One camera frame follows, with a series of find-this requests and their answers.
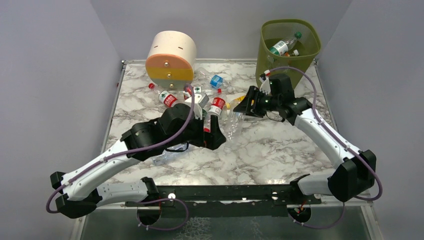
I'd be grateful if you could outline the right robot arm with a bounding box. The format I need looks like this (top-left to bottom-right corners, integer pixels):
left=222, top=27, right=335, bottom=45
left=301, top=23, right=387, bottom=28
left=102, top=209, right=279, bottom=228
left=233, top=73, right=377, bottom=202

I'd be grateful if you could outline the red label bottle red cap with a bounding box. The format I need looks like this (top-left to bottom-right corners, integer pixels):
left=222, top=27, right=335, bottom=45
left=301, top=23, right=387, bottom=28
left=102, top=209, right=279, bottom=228
left=182, top=86, right=223, bottom=100

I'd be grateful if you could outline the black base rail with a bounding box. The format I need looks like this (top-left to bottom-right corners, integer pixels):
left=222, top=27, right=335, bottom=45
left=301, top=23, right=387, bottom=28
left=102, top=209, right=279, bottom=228
left=124, top=184, right=321, bottom=222

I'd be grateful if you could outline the clear bottle blue label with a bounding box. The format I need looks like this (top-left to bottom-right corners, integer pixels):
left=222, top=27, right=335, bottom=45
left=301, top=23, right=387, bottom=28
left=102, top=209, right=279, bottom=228
left=194, top=67, right=234, bottom=93

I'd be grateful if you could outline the green mesh waste bin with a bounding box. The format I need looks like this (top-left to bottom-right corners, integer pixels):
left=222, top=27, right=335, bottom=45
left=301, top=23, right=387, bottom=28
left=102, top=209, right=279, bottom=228
left=255, top=19, right=321, bottom=87

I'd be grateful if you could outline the yellow juice bottle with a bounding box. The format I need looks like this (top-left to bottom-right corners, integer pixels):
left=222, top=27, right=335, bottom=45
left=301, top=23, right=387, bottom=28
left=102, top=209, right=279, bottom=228
left=225, top=95, right=245, bottom=110

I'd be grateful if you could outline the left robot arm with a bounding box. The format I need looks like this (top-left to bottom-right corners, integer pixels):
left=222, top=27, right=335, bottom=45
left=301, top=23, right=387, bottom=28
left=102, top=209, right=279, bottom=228
left=48, top=103, right=226, bottom=219

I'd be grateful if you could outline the clear bottle pale blue cap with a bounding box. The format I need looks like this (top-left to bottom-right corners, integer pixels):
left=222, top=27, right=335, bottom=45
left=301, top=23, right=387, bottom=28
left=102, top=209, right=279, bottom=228
left=151, top=143, right=189, bottom=166

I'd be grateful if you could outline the red label bottle top left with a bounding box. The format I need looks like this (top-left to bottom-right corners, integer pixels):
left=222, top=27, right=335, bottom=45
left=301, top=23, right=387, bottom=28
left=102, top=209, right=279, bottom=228
left=148, top=83, right=180, bottom=108

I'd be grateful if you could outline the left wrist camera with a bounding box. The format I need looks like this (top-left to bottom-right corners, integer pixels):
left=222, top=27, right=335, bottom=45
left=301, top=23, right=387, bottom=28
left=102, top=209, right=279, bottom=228
left=193, top=92, right=209, bottom=120

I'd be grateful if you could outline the red white label water bottle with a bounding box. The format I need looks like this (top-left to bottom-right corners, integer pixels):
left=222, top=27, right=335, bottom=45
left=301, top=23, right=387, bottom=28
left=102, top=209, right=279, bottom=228
left=205, top=93, right=227, bottom=125

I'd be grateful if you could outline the round cream drawer cabinet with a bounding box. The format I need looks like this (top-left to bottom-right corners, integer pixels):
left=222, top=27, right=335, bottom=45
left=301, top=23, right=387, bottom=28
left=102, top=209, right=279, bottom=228
left=145, top=30, right=197, bottom=90

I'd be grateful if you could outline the orange label tea bottle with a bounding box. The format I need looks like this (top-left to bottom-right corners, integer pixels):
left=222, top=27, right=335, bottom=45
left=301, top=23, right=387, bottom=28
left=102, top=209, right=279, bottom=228
left=283, top=49, right=300, bottom=57

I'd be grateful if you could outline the green cap water bottle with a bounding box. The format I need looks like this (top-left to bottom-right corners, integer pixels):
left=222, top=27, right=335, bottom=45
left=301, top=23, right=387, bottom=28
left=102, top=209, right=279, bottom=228
left=268, top=31, right=302, bottom=56

